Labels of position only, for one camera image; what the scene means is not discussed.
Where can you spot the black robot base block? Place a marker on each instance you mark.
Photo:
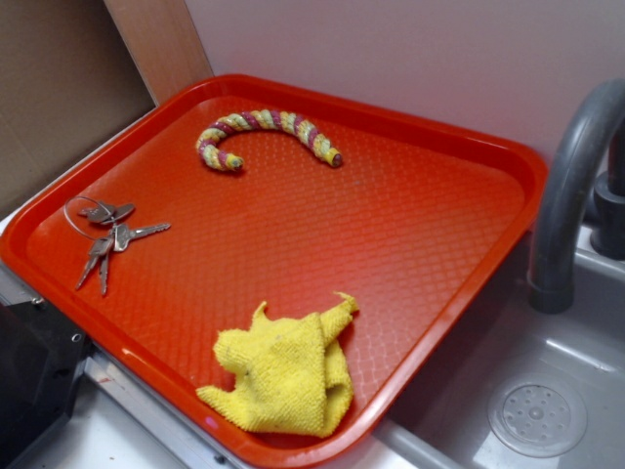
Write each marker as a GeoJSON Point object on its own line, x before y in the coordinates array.
{"type": "Point", "coordinates": [43, 355]}

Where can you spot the yellow microfiber cloth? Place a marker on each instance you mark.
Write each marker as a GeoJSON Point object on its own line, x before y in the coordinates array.
{"type": "Point", "coordinates": [291, 376]}

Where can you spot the red plastic tray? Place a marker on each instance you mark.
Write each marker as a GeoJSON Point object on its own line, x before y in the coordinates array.
{"type": "Point", "coordinates": [412, 225]}

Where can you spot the silver key bunch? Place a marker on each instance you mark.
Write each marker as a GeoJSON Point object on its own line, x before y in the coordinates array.
{"type": "Point", "coordinates": [106, 226]}

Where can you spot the grey curved faucet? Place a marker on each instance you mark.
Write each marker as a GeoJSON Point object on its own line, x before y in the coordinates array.
{"type": "Point", "coordinates": [581, 158]}

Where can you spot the light wooden board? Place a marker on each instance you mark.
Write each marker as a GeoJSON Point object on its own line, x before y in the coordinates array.
{"type": "Point", "coordinates": [163, 43]}

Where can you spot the grey toy sink basin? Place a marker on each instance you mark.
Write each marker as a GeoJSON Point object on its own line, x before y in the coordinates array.
{"type": "Point", "coordinates": [440, 420]}

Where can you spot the round grey sink drain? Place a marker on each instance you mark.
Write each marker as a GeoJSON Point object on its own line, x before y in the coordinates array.
{"type": "Point", "coordinates": [537, 415]}

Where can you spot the brown cardboard panel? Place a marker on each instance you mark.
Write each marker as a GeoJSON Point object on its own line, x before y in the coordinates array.
{"type": "Point", "coordinates": [68, 84]}

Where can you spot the striped rope toy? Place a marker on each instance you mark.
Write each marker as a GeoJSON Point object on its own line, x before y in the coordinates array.
{"type": "Point", "coordinates": [293, 124]}

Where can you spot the black faucet handle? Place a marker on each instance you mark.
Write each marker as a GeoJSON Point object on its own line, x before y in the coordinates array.
{"type": "Point", "coordinates": [608, 237]}

